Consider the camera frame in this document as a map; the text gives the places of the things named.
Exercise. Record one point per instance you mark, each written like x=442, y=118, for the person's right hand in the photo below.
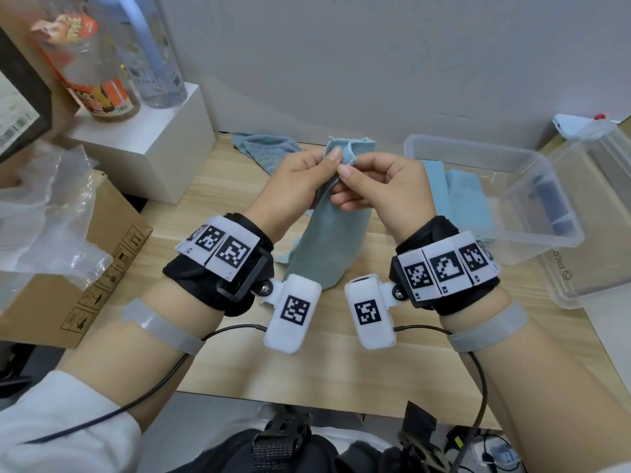
x=394, y=192

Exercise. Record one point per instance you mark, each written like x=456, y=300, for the person's left hand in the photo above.
x=288, y=192

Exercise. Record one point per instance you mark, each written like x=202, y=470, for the person's left thumb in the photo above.
x=331, y=156

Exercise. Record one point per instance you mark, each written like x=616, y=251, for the person's right thumb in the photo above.
x=352, y=173

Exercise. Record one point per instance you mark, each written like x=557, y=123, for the teal microfibre cloth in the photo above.
x=330, y=236

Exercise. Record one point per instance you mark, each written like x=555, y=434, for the person's left forearm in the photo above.
x=148, y=344

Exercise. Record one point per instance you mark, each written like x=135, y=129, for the grey right forearm band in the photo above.
x=488, y=330

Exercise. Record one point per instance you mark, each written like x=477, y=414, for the person's right forearm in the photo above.
x=552, y=389

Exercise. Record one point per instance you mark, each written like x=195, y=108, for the grey left forearm band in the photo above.
x=162, y=327

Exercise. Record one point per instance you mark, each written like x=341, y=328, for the blue waffle cloth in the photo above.
x=268, y=150

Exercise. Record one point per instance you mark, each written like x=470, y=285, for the light blue cloth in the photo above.
x=461, y=199

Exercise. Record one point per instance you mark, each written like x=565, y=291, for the clear plastic container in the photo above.
x=517, y=201

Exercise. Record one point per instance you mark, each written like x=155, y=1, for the white square box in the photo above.
x=148, y=147

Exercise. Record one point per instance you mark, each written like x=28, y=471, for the dark object in container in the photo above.
x=554, y=206

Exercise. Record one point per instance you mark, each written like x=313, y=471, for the white device with red dot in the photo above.
x=574, y=125

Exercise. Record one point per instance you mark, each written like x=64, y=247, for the orange label plastic bottle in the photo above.
x=93, y=78

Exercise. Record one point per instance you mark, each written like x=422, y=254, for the clear plastic storage box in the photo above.
x=599, y=231

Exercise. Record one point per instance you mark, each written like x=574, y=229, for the black harness with buckle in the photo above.
x=281, y=445

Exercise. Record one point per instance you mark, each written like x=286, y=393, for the brown cardboard box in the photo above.
x=74, y=295

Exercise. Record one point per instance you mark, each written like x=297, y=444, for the clear plastic bag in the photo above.
x=44, y=216

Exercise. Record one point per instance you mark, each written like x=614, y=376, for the black box with white label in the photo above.
x=19, y=103

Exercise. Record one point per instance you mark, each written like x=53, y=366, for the white sleeve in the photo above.
x=64, y=428

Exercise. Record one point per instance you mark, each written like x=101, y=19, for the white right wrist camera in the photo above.
x=369, y=312

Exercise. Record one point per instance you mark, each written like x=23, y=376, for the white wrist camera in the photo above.
x=293, y=315
x=369, y=312

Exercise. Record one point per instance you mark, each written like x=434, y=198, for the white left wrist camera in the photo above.
x=293, y=315

